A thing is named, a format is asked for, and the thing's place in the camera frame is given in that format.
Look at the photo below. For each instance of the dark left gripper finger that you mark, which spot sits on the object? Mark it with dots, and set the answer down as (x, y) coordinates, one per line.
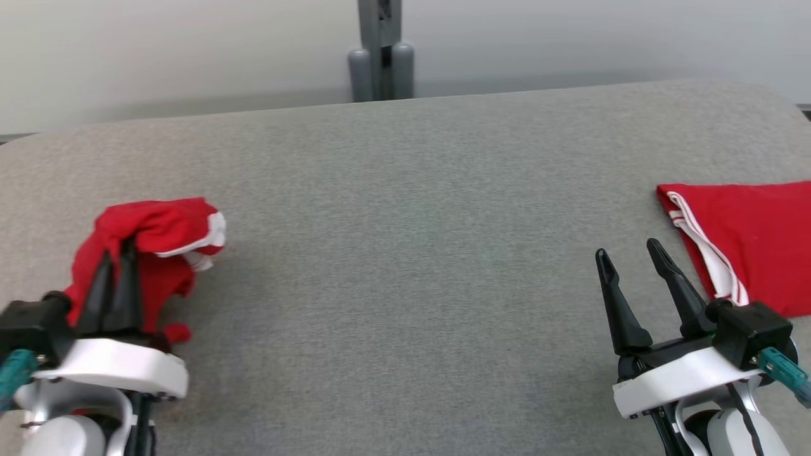
(95, 304)
(127, 297)

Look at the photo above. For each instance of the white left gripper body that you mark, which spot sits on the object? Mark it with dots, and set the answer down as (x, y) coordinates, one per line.
(114, 367)

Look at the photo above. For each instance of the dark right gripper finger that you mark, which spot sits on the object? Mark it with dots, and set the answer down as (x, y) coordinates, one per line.
(681, 291)
(621, 310)

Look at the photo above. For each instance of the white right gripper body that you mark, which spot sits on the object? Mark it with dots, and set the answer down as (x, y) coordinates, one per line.
(684, 380)

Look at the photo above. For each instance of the red shorts white stripes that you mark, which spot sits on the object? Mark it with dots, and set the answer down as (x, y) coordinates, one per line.
(158, 228)

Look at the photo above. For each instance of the red basketball jersey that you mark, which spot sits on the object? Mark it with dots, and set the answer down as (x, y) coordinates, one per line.
(760, 240)

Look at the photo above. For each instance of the white grey left arm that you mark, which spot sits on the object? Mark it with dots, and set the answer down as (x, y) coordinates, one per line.
(63, 437)

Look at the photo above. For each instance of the grey cylinder bumper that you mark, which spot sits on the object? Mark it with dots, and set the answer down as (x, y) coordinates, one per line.
(359, 76)
(403, 69)

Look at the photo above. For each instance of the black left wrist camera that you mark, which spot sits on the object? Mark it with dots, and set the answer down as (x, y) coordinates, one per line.
(35, 326)

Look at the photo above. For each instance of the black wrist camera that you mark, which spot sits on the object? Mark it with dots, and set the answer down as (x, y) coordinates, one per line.
(751, 332)
(35, 326)

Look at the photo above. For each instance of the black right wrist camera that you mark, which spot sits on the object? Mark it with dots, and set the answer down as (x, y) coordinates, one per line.
(751, 332)

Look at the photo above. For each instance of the grey metal post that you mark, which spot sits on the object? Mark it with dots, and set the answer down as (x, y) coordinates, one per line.
(370, 38)

